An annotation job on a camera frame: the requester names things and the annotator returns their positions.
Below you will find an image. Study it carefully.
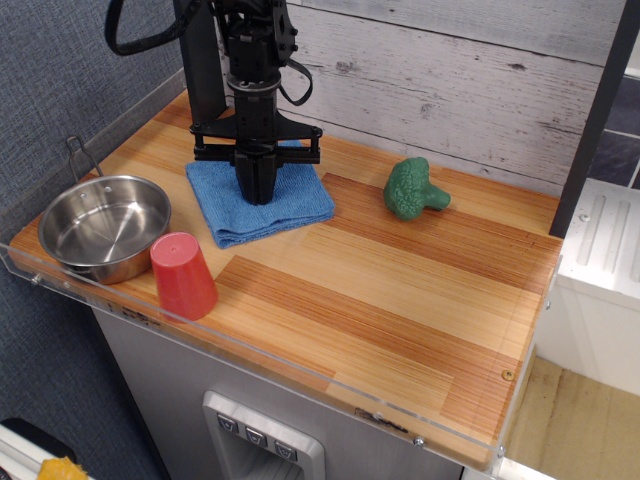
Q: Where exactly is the red plastic cup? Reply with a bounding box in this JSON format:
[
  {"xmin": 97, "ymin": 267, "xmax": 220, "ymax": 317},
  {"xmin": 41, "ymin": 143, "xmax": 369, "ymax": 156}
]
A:
[{"xmin": 150, "ymin": 232, "xmax": 218, "ymax": 321}]

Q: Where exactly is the green toy broccoli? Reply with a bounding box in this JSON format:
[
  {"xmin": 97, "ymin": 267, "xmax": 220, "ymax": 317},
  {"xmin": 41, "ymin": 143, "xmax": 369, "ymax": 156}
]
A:
[{"xmin": 383, "ymin": 157, "xmax": 451, "ymax": 221}]

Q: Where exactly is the stainless steel pan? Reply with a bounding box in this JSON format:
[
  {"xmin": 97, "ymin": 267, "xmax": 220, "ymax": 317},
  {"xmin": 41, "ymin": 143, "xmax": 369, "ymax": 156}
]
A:
[{"xmin": 38, "ymin": 136, "xmax": 172, "ymax": 284}]

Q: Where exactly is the grey toy fridge cabinet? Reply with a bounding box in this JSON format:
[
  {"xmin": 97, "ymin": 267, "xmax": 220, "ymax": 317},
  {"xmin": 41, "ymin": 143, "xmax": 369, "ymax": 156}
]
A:
[{"xmin": 95, "ymin": 311, "xmax": 463, "ymax": 479}]

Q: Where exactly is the clear acrylic table guard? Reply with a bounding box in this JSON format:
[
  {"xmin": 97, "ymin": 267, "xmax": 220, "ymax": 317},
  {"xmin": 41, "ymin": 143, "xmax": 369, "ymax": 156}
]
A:
[{"xmin": 3, "ymin": 246, "xmax": 549, "ymax": 469}]

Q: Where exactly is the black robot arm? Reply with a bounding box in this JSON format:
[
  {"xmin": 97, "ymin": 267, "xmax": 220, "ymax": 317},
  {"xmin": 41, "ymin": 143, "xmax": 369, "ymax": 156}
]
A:
[{"xmin": 191, "ymin": 1, "xmax": 323, "ymax": 205}]

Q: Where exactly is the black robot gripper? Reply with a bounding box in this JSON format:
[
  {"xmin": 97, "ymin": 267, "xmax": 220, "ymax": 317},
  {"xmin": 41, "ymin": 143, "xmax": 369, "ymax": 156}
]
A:
[{"xmin": 191, "ymin": 88, "xmax": 322, "ymax": 205}]

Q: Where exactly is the dark support post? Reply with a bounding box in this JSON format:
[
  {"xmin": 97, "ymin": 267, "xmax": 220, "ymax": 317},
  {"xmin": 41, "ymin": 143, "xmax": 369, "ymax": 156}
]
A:
[
  {"xmin": 549, "ymin": 0, "xmax": 639, "ymax": 239},
  {"xmin": 179, "ymin": 2, "xmax": 227, "ymax": 125}
]

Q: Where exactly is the yellow object at corner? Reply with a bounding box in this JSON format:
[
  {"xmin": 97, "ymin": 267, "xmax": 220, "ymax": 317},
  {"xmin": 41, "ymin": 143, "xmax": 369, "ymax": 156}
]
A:
[{"xmin": 36, "ymin": 457, "xmax": 89, "ymax": 480}]

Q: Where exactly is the dark left support post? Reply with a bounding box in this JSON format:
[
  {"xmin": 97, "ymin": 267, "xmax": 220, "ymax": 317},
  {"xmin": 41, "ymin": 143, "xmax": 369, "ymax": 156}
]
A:
[{"xmin": 179, "ymin": 2, "xmax": 227, "ymax": 125}]

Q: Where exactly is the white toy sink unit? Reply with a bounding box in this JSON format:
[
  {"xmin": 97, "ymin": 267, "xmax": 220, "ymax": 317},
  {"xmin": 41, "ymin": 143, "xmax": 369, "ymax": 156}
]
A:
[{"xmin": 535, "ymin": 180, "xmax": 639, "ymax": 394}]

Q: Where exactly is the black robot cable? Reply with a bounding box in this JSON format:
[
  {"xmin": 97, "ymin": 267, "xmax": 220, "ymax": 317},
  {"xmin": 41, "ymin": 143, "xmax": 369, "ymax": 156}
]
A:
[{"xmin": 103, "ymin": 0, "xmax": 201, "ymax": 57}]

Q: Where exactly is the blue rag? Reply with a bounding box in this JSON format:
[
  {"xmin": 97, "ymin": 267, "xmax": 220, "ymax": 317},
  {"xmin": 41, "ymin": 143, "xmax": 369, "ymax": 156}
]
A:
[{"xmin": 186, "ymin": 161, "xmax": 335, "ymax": 249}]

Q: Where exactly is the dark right support post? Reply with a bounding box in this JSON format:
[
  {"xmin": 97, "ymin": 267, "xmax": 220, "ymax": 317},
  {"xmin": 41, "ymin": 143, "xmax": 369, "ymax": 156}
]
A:
[{"xmin": 549, "ymin": 0, "xmax": 639, "ymax": 239}]

